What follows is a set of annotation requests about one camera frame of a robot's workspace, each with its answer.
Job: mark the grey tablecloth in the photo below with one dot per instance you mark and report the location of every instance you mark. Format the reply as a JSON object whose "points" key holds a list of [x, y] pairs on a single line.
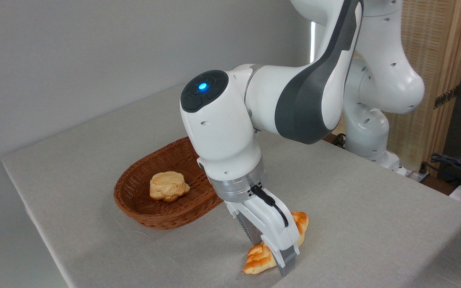
{"points": [[354, 208]]}

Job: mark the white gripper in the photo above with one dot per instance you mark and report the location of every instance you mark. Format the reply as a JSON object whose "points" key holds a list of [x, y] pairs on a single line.
{"points": [[266, 224]]}

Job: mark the small round bread roll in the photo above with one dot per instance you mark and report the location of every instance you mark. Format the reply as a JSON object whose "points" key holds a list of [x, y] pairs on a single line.
{"points": [[166, 188]]}

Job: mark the black screen hinge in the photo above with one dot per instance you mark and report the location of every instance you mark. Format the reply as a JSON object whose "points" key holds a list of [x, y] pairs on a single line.
{"points": [[446, 97]]}

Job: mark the brown wicker oval basket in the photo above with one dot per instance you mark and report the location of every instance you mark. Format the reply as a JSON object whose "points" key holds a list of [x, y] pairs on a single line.
{"points": [[134, 200]]}

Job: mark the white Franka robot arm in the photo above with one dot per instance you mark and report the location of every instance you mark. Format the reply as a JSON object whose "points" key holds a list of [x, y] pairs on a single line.
{"points": [[222, 136]]}

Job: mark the braided golden bread loaf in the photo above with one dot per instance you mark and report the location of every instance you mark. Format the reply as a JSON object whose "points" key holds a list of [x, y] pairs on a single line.
{"points": [[256, 262]]}

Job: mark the bamboo folding screen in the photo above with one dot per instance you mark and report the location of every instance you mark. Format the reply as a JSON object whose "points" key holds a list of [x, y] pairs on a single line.
{"points": [[438, 48]]}

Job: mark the dark wooden base board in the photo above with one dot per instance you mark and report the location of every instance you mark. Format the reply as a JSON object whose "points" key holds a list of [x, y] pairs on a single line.
{"points": [[332, 139]]}

